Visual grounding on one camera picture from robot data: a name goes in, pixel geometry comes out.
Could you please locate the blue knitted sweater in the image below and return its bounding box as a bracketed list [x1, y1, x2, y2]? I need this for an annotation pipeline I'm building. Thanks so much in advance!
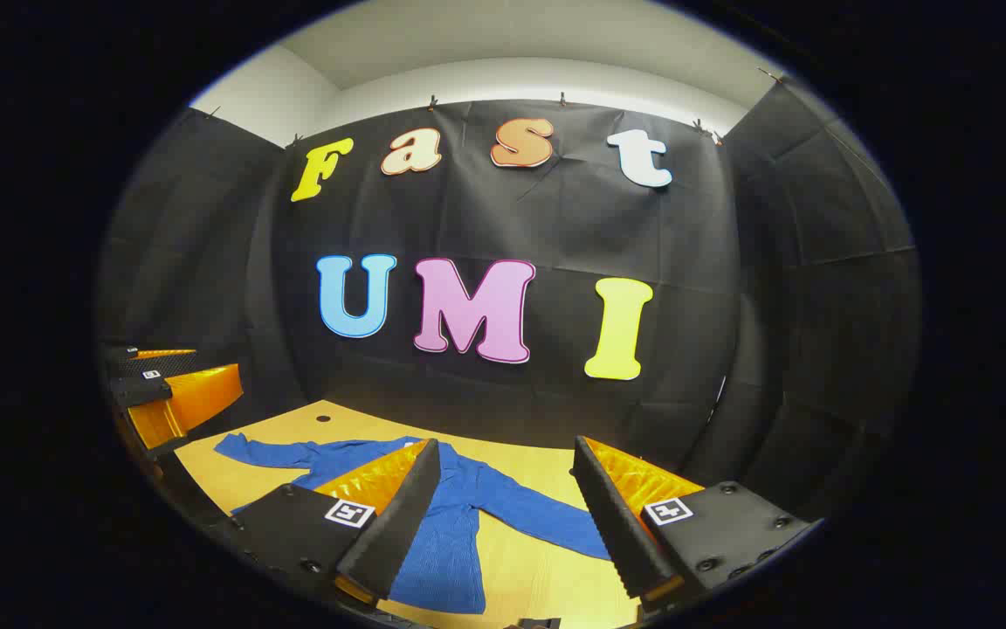
[213, 432, 613, 615]

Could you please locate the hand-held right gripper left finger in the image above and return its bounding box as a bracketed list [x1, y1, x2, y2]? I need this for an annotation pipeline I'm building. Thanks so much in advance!
[228, 439, 443, 608]

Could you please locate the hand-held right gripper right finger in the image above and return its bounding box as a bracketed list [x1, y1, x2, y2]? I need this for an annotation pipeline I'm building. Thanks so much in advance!
[571, 435, 823, 612]

